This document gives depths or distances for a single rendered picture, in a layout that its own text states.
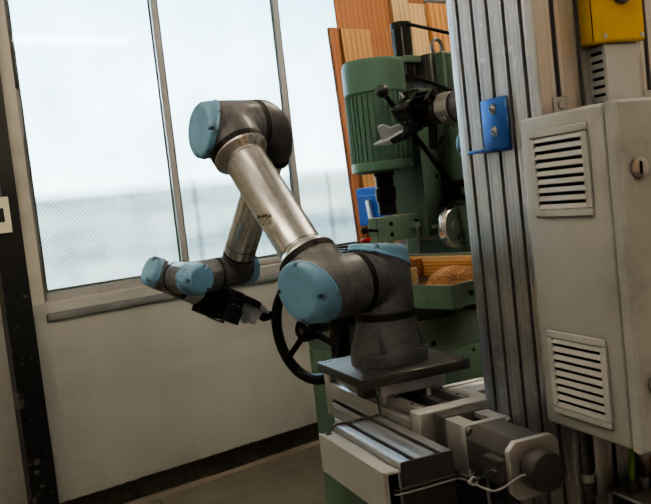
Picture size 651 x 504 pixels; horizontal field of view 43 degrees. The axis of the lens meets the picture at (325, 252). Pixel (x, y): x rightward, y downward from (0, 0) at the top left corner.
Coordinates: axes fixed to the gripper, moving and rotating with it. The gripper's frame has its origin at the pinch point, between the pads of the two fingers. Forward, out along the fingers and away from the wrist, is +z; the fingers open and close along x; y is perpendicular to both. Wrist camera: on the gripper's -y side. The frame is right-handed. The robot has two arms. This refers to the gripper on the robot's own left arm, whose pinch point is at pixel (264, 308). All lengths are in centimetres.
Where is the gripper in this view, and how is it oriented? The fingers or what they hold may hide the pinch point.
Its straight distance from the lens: 215.9
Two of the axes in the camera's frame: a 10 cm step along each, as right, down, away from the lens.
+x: 6.3, 0.0, -7.8
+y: -2.8, 9.3, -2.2
